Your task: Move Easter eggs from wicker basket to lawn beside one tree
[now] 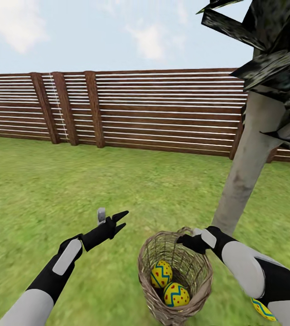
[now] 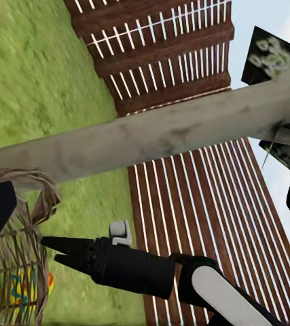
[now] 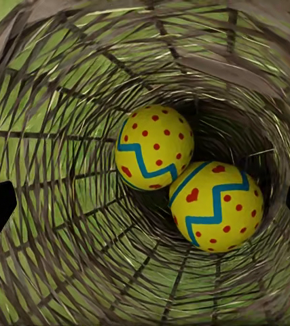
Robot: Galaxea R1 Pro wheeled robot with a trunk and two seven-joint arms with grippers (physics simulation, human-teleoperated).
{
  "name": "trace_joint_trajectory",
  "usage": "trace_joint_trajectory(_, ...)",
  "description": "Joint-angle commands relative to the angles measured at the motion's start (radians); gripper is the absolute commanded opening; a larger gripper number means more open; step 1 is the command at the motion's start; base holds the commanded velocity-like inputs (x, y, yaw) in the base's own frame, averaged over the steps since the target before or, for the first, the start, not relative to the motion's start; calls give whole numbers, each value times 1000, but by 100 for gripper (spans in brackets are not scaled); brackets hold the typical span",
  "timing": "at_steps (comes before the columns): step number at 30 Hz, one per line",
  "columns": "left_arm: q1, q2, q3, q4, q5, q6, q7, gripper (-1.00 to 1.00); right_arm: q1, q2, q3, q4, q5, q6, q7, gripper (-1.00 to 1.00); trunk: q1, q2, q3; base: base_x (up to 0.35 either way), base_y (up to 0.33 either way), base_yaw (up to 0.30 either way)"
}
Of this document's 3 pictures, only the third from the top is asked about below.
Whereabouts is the wicker basket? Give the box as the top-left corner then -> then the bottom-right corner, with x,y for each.
0,0 -> 290,326

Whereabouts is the easter egg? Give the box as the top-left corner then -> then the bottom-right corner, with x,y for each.
167,160 -> 265,253
114,104 -> 196,192

